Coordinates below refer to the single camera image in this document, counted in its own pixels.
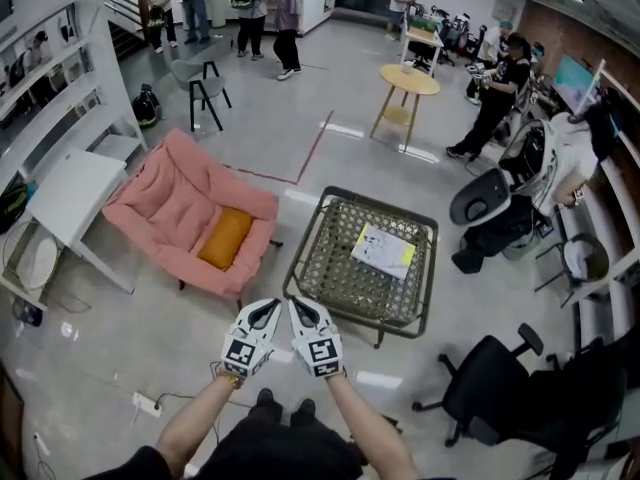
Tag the grey chair with black legs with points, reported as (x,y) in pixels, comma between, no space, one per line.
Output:
(185,70)

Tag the person's right black shoe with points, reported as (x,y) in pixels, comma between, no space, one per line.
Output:
(306,407)

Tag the person's black clothing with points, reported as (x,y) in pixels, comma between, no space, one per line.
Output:
(280,453)

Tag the orange cushion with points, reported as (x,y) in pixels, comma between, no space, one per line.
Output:
(225,240)

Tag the person's right forearm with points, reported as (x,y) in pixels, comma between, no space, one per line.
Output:
(370,428)

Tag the yellow white magazine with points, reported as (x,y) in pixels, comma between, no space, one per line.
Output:
(382,250)

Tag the person's black shoe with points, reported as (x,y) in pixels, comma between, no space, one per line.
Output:
(265,398)
(306,407)

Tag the person's left black shoe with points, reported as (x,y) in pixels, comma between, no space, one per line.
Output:
(265,398)

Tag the small black device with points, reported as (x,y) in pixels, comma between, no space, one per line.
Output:
(392,424)

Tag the pink cushioned armchair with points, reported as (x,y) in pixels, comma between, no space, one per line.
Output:
(170,193)

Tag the woven rattan side table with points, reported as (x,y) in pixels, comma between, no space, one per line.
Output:
(330,268)

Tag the white power strip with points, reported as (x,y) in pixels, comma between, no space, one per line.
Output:
(146,403)

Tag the white desk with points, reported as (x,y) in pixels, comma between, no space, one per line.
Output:
(75,193)

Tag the round wooden side table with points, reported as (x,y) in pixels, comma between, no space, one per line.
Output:
(410,82)

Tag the black green backpack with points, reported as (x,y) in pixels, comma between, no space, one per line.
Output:
(146,108)

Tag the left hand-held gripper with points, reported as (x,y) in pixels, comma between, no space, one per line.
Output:
(245,355)

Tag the grey shell chair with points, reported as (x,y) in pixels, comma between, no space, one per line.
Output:
(480,198)

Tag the flat screen monitor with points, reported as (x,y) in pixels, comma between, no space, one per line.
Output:
(575,80)

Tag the white cup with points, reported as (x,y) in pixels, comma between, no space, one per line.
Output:
(408,67)

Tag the long white wall shelving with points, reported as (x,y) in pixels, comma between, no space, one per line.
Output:
(617,208)

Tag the black office chair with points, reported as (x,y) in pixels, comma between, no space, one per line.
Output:
(485,378)
(600,358)

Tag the person's left forearm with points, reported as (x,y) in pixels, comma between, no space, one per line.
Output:
(195,423)

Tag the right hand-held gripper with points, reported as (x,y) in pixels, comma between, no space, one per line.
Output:
(320,355)

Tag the small white table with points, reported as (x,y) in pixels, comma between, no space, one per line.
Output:
(425,35)

